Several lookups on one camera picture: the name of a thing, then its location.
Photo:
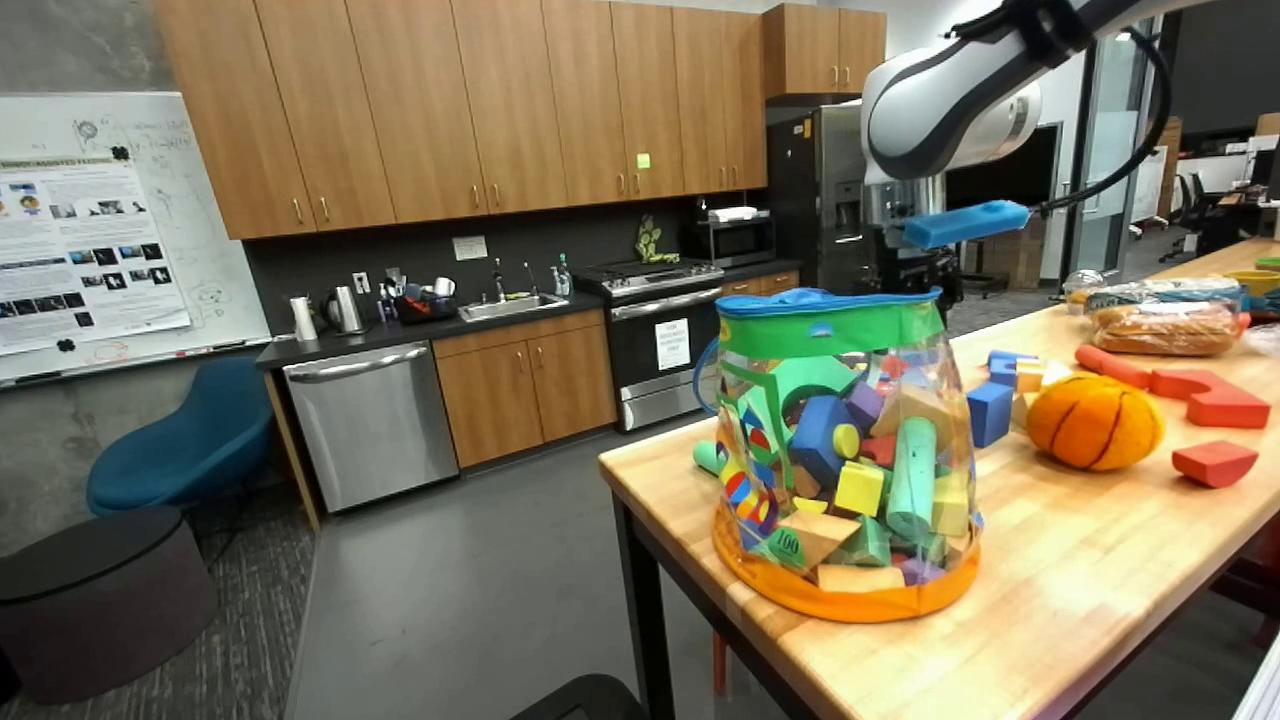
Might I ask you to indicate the stainless steel dishwasher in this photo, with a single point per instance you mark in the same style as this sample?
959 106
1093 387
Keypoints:
372 426

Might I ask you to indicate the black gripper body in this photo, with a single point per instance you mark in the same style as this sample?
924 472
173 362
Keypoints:
922 261

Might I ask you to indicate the white canister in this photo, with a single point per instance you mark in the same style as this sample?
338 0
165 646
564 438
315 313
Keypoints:
305 320

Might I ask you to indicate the long green foam cylinder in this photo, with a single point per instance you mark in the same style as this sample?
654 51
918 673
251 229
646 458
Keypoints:
913 472

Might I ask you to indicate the large blue foam block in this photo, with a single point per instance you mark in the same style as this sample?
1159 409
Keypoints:
989 414

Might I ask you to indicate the dark round ottoman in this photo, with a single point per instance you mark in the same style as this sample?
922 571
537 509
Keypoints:
103 604

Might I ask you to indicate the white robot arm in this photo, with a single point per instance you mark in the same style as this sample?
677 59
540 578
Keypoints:
934 106

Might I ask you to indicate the stainless steel refrigerator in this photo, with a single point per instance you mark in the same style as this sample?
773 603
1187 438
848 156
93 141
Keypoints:
815 201

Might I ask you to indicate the orange plush basketball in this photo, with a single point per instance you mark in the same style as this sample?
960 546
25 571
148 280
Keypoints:
1093 426

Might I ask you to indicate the short green foam cylinder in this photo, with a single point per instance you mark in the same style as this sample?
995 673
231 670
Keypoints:
705 458

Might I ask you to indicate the wooden cabinet above fridge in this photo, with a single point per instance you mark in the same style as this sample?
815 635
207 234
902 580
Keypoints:
820 51

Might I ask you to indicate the whiteboard with posters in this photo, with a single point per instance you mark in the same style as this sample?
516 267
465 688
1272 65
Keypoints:
105 241

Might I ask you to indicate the large red foam bracket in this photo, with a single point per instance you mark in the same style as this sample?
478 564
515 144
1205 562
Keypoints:
1203 396

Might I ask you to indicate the clear jar of blocks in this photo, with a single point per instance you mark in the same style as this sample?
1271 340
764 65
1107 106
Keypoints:
845 332

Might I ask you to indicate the soap bottle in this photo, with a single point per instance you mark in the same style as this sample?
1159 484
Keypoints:
562 276

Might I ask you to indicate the kitchen sink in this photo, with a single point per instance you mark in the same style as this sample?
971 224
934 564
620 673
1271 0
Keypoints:
515 309

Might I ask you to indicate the dish rack with dishes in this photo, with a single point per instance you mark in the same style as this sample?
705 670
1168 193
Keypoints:
423 307

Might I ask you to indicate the clear plastic food bag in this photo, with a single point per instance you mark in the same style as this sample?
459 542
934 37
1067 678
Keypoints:
1145 289

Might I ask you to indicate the blue foam wedge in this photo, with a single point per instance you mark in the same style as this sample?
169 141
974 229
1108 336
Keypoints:
1000 369

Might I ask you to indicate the silver toaster oven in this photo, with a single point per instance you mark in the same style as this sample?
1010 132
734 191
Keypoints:
734 234

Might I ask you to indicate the white wall outlet plate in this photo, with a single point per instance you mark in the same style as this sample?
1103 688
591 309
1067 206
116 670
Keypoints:
470 251

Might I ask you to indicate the green plant decoration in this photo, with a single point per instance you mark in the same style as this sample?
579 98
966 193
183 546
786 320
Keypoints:
658 241

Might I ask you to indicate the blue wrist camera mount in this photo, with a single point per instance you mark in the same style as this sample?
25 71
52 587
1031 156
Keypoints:
966 224

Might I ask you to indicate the wooden upper cabinets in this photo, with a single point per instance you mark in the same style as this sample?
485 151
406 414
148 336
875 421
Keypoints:
452 106

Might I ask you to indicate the black table leg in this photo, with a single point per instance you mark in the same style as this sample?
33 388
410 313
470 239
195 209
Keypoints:
642 612

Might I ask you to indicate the red rounded foam block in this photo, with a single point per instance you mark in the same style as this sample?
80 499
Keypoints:
1213 464

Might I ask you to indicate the blue armchair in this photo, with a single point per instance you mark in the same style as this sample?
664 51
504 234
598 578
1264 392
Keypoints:
186 444

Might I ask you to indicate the stainless steel stove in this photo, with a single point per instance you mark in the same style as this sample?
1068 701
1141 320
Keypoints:
654 352

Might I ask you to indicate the black office chair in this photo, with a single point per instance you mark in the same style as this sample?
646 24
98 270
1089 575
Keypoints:
1218 209

